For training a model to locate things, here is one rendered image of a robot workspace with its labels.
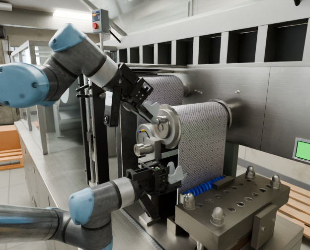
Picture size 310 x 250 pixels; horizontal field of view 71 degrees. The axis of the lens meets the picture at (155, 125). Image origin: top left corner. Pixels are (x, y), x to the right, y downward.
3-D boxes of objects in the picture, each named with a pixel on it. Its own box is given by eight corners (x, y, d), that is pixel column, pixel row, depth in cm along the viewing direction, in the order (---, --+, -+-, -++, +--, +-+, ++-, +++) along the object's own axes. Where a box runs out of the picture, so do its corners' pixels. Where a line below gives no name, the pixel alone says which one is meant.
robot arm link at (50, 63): (6, 90, 45) (40, 49, 44) (30, 86, 56) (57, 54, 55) (38, 115, 47) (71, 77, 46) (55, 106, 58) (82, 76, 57)
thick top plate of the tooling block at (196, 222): (174, 222, 68) (175, 205, 66) (247, 183, 91) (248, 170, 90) (216, 256, 55) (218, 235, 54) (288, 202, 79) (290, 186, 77)
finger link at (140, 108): (156, 116, 63) (134, 98, 58) (153, 120, 63) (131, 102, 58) (147, 114, 67) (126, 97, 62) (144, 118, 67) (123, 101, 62)
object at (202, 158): (176, 196, 73) (178, 143, 68) (221, 176, 86) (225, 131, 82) (178, 197, 72) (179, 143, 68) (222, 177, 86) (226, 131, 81)
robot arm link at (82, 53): (44, 44, 52) (68, 17, 51) (82, 74, 59) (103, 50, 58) (43, 51, 46) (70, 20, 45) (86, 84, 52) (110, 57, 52)
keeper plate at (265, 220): (250, 246, 66) (254, 214, 64) (267, 232, 72) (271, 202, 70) (258, 251, 64) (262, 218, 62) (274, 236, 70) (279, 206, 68)
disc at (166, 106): (152, 144, 79) (151, 102, 76) (154, 143, 79) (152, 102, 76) (181, 154, 67) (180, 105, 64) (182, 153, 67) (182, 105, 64)
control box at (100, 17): (89, 32, 107) (88, 10, 104) (100, 33, 112) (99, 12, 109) (99, 31, 103) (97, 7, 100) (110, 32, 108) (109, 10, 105)
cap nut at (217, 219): (207, 221, 59) (208, 206, 58) (216, 216, 62) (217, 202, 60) (218, 228, 57) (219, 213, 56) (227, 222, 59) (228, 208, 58)
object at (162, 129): (157, 141, 73) (151, 120, 74) (162, 140, 74) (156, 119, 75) (170, 135, 67) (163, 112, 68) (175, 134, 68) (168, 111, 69)
